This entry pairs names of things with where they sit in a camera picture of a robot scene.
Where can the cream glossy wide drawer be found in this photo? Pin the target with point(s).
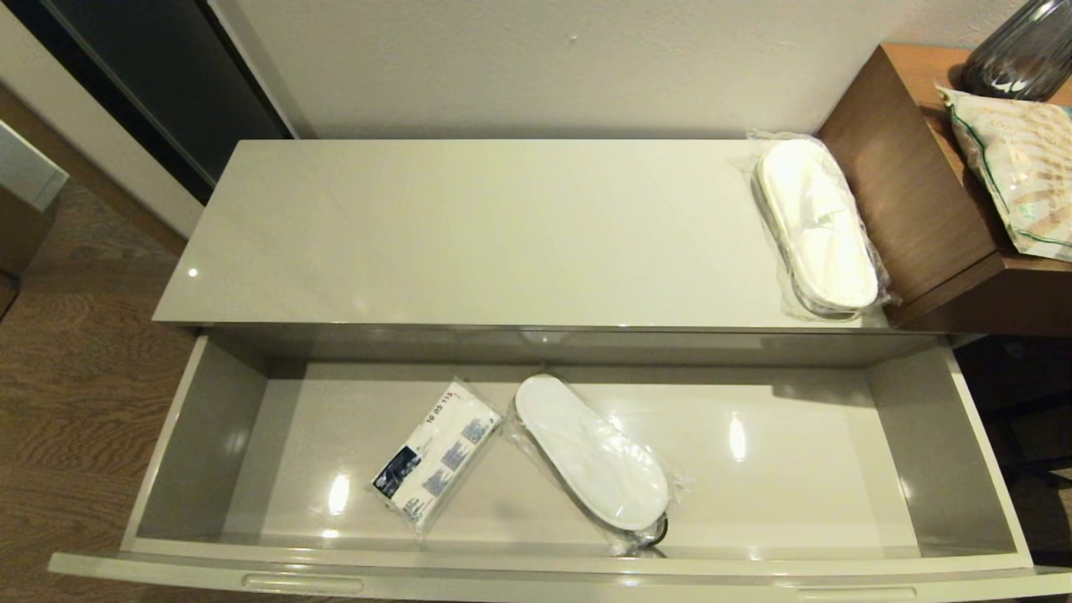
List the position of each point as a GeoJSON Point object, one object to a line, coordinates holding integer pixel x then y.
{"type": "Point", "coordinates": [502, 511]}

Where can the patterned snack bag green trim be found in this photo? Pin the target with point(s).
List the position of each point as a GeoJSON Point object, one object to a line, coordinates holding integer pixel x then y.
{"type": "Point", "coordinates": [1026, 167]}

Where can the white printed plastic packet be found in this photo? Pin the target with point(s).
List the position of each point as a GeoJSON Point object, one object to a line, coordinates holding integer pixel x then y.
{"type": "Point", "coordinates": [440, 452]}

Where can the white slippers plastic wrap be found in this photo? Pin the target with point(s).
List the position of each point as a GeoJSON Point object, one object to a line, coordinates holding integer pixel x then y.
{"type": "Point", "coordinates": [816, 222]}

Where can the white slippers flat in plastic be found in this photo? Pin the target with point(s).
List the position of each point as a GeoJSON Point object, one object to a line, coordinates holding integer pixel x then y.
{"type": "Point", "coordinates": [595, 456]}

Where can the brown wooden side table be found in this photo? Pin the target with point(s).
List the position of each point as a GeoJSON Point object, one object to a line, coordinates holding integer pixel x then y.
{"type": "Point", "coordinates": [913, 193]}

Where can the white furniture panel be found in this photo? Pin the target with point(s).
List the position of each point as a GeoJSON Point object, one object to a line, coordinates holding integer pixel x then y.
{"type": "Point", "coordinates": [25, 172]}

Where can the dark glass door panel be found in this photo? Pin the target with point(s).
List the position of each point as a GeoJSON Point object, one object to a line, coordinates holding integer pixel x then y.
{"type": "Point", "coordinates": [167, 75]}

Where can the dark ribbed glass vase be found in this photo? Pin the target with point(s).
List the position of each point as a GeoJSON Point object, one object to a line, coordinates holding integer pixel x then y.
{"type": "Point", "coordinates": [1022, 54]}

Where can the cream glossy low cabinet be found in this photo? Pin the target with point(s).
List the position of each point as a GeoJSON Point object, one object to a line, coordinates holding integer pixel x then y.
{"type": "Point", "coordinates": [502, 234]}

